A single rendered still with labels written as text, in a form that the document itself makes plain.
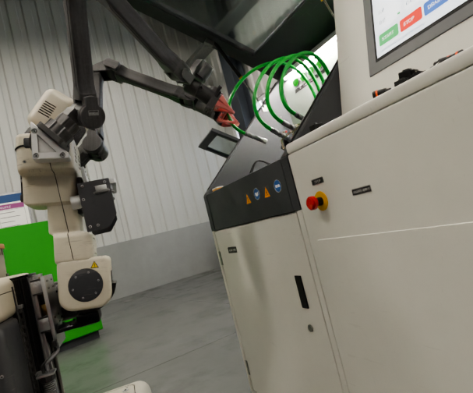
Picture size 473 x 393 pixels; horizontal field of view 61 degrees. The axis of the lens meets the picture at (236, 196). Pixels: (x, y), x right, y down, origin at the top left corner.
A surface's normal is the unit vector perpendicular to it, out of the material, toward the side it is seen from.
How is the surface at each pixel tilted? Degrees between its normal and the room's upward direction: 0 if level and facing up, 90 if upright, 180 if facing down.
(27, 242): 90
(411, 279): 90
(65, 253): 90
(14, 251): 90
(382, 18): 76
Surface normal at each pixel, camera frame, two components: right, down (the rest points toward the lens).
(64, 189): 0.27, -0.14
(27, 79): 0.51, -0.18
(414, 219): -0.88, 0.19
